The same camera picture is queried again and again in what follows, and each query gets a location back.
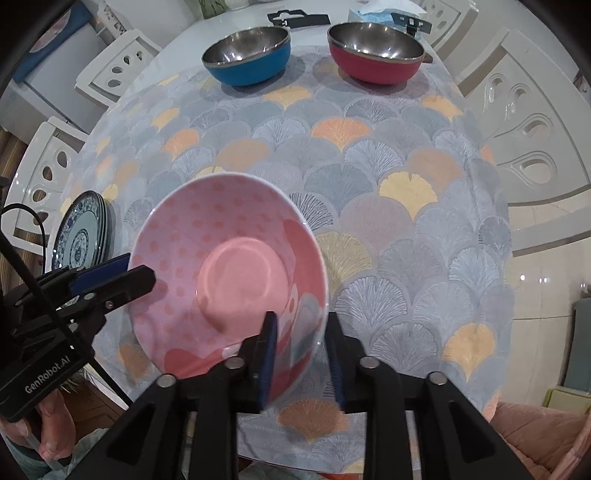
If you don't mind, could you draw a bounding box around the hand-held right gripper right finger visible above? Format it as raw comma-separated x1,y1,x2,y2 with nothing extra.
323,311,522,480

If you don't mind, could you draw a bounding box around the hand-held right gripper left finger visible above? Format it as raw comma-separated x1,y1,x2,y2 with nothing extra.
85,311,280,480

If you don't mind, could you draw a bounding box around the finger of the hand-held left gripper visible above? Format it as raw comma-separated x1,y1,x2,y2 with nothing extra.
39,254,131,297
69,264,156,320

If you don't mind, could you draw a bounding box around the pink polka dot bowl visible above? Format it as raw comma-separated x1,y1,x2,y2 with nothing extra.
127,172,329,404

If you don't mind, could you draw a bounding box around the blue steel bowl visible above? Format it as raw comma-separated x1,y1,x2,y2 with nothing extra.
202,26,291,87

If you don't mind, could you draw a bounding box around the red steel bowl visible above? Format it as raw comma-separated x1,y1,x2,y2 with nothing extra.
327,22,426,85

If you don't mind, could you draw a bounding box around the person's left hand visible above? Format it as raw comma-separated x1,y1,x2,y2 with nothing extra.
2,390,78,464

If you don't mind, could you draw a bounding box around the light printed cloth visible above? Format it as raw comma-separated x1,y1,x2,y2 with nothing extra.
0,427,116,480

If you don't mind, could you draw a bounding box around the white dining chair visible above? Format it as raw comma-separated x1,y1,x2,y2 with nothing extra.
455,28,591,257
75,28,163,108
13,117,89,256
418,0,479,51

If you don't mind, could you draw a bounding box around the fan patterned tablecloth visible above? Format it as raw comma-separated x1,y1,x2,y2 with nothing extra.
60,44,514,476

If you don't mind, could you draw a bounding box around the white fridge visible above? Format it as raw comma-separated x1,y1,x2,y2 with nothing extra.
0,18,109,136

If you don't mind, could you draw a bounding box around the pink quilted fabric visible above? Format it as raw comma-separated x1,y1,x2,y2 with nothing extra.
489,401,591,480

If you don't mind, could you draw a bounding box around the pale yellow box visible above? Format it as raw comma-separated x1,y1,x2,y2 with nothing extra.
542,385,591,412

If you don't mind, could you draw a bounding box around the blue fridge cover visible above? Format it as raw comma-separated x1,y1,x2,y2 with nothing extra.
11,0,93,84

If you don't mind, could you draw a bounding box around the grey green panel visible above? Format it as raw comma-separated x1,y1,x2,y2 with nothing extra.
570,295,591,384

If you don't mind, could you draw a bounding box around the white carved rack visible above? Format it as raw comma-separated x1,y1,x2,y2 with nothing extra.
95,0,129,36

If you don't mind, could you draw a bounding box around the black stand with wooden base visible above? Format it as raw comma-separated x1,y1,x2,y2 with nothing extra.
392,13,435,64

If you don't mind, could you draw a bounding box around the blue tissue box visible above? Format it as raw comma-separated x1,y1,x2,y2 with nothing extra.
348,6,393,24

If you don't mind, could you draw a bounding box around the black cable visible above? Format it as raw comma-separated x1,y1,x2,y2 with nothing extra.
0,203,136,409

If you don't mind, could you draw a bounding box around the black plastic bracket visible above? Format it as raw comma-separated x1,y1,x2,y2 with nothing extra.
268,8,331,28

